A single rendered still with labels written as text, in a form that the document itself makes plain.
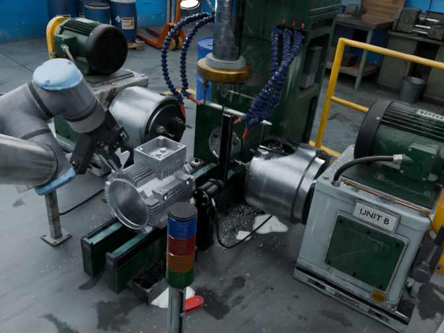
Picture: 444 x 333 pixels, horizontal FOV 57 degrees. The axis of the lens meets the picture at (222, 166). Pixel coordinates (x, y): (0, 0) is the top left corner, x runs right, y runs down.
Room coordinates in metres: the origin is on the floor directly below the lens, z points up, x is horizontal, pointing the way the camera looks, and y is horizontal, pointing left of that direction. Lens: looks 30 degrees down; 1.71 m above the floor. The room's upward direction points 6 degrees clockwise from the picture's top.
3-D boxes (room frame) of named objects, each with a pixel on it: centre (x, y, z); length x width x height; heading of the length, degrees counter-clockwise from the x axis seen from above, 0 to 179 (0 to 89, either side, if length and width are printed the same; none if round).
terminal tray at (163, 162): (1.05, 0.18, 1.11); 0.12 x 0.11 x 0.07; 150
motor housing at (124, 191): (1.01, 0.20, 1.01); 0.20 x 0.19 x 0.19; 150
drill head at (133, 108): (1.46, 0.35, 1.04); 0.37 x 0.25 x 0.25; 59
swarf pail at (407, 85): (5.17, -2.33, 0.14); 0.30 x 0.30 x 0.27
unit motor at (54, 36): (1.58, 0.60, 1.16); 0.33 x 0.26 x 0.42; 59
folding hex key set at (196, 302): (0.78, 0.05, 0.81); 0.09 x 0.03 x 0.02; 122
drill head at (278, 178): (1.10, -0.24, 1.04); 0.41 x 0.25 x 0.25; 59
